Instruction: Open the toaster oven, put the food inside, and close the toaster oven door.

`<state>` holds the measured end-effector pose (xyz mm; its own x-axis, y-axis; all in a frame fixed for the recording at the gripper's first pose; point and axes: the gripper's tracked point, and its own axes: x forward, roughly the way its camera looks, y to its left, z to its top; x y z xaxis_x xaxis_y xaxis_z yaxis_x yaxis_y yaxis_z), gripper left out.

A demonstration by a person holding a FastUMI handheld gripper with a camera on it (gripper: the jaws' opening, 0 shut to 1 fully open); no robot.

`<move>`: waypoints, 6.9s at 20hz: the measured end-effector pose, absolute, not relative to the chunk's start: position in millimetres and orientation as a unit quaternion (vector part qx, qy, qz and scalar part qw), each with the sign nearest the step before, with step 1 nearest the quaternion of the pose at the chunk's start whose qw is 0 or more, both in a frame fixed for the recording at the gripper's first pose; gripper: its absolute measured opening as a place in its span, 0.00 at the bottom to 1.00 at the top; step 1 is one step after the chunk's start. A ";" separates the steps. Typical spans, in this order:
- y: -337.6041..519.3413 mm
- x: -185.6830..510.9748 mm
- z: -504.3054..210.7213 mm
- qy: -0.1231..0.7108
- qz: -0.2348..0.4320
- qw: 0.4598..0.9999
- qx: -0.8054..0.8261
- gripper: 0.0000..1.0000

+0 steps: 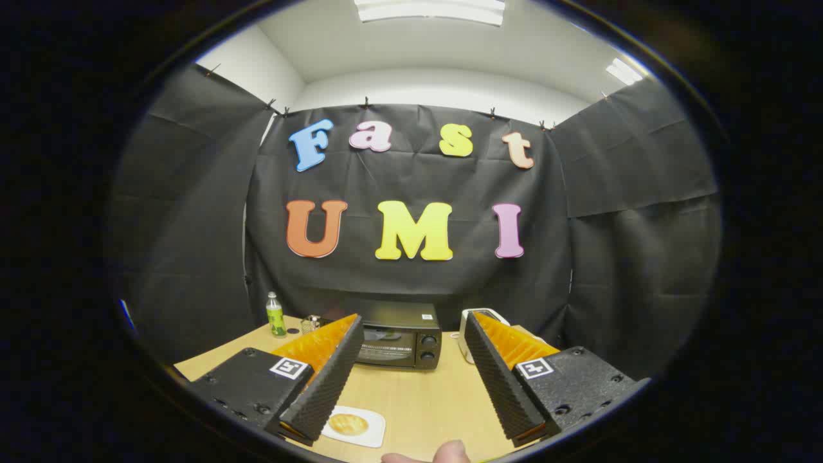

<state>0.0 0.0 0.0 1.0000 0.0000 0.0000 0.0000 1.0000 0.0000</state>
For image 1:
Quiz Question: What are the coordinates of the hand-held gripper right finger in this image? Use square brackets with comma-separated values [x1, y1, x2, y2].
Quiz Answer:
[463, 311, 650, 448]

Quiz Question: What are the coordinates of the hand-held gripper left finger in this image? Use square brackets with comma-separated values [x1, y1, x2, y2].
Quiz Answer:
[188, 314, 365, 448]

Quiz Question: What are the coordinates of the golden bread roll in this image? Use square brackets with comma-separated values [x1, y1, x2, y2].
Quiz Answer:
[329, 413, 369, 437]

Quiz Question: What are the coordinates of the black toaster oven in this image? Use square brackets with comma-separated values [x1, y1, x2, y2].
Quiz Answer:
[341, 301, 443, 371]

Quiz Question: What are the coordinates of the white pop-up toaster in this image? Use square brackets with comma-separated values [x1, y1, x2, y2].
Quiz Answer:
[458, 308, 511, 365]

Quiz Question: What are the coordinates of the white square plate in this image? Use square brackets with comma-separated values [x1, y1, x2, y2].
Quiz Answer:
[321, 405, 386, 449]

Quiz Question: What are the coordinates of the green label plastic bottle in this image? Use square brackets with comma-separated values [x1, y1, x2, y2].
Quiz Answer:
[266, 291, 287, 338]

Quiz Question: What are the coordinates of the wide ceiling light panel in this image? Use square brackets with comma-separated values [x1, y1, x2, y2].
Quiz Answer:
[355, 0, 506, 26]

